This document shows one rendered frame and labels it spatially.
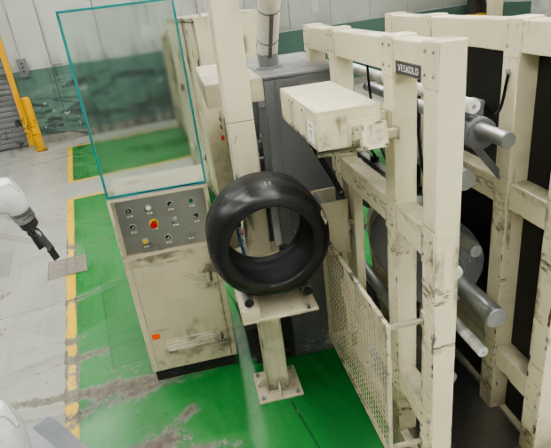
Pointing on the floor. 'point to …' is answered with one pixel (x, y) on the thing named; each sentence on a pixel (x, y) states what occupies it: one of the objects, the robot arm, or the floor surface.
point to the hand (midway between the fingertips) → (48, 252)
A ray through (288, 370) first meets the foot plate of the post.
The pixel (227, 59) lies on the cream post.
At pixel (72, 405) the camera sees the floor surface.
